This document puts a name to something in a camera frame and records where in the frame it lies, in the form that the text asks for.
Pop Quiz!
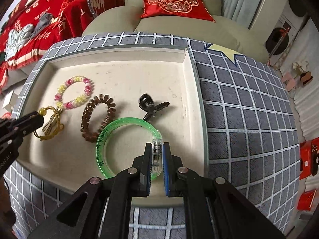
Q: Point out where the green plastic bangle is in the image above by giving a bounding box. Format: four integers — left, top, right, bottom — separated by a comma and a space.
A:
96, 117, 163, 180

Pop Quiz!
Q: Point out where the yellow cord bracelet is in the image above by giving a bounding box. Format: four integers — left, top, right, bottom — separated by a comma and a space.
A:
33, 106, 65, 141

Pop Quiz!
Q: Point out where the pink yellow bead bracelet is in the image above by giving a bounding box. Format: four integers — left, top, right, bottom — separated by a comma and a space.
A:
54, 75, 94, 110

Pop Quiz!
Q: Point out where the brown coil hair tie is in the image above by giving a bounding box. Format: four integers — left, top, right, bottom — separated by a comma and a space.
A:
80, 93, 117, 143

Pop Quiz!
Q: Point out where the black hair clip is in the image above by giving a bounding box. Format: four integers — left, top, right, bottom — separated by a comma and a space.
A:
139, 93, 170, 121

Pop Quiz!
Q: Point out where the white jewelry tray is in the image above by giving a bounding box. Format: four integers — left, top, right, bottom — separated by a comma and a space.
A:
16, 45, 208, 192

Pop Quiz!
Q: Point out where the grey plaid tablecloth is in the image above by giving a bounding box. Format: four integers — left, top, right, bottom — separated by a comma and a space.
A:
4, 32, 300, 238

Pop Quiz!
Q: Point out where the grey stuffed toy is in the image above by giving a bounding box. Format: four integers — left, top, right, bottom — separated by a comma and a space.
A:
31, 12, 53, 38

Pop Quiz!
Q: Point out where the red wedding blanket sofa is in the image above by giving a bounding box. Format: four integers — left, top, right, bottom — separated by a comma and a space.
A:
0, 0, 125, 87

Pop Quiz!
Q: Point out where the yellow star sticker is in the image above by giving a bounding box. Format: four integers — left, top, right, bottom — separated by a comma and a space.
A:
204, 44, 243, 67

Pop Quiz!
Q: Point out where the red gift box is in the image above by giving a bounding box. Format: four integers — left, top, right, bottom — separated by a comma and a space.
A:
299, 138, 319, 180

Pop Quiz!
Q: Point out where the green recliner armchair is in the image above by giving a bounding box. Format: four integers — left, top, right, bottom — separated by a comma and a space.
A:
84, 0, 268, 63

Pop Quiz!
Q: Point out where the red embroidered cushion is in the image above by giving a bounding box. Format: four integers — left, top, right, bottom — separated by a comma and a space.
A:
141, 0, 215, 22

